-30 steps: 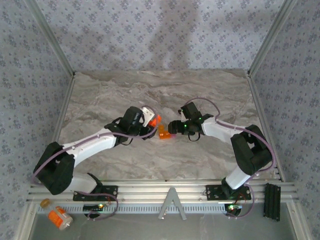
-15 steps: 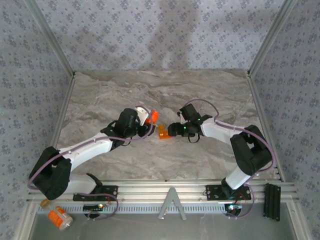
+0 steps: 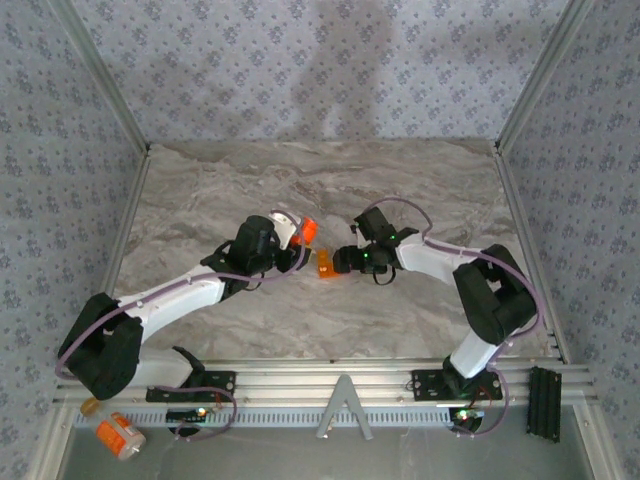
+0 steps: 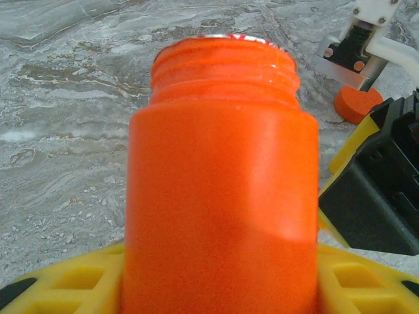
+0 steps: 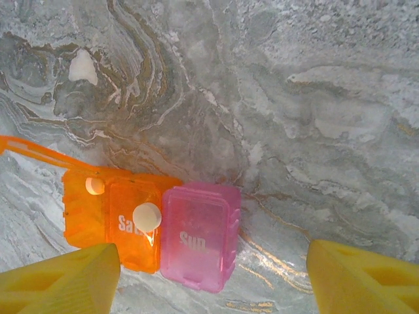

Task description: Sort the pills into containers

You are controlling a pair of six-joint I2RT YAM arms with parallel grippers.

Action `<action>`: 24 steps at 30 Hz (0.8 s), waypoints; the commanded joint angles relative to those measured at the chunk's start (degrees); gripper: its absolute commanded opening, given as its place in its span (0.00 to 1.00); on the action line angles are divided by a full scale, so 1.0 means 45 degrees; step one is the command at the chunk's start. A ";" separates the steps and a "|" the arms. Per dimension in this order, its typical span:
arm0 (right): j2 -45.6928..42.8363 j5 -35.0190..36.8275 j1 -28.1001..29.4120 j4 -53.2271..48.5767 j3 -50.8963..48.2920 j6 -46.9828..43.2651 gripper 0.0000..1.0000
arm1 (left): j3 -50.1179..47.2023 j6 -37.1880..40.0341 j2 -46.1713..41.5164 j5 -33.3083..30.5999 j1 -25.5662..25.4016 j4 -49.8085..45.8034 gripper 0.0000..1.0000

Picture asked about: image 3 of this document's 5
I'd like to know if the aluminium front frame rail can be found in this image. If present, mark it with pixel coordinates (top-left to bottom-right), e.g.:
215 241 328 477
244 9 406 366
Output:
52 357 599 407

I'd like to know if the black ribbed block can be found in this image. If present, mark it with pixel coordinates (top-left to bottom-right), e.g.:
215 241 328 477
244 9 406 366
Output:
525 366 564 445

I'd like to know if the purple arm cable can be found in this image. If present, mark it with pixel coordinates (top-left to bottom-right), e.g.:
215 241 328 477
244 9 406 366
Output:
54 210 309 444
359 198 546 439

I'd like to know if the grey A-shaped bracket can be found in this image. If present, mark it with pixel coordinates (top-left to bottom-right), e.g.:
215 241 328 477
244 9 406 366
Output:
315 374 375 441

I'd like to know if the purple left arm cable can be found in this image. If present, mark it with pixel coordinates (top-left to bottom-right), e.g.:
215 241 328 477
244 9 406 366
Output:
54 210 309 444

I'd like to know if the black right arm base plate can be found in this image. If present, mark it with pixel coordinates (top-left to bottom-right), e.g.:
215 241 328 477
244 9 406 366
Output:
410 368 504 402

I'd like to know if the clear bottle with orange label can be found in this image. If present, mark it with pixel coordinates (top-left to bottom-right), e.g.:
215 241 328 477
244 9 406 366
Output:
94 410 148 461

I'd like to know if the aluminium corner frame post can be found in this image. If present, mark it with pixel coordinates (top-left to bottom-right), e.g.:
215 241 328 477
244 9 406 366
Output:
494 0 597 150
48 0 152 151

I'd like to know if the orange cylinder block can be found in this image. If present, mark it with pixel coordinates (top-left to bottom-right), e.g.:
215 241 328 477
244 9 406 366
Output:
298 216 320 247

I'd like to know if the grey slotted cable duct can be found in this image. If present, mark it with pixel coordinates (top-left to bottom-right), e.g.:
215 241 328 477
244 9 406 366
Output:
79 405 481 430

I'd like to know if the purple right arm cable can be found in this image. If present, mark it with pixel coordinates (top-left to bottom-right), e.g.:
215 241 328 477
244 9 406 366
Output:
359 198 546 439

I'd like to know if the orange pill box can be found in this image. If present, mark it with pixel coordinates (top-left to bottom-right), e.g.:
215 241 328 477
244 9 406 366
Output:
316 248 337 280

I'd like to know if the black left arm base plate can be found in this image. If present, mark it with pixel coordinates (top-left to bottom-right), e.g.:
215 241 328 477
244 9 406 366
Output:
145 369 237 403

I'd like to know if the aluminium side frame rail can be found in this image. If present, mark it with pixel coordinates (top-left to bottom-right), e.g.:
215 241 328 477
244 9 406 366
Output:
494 143 571 364
79 144 152 366

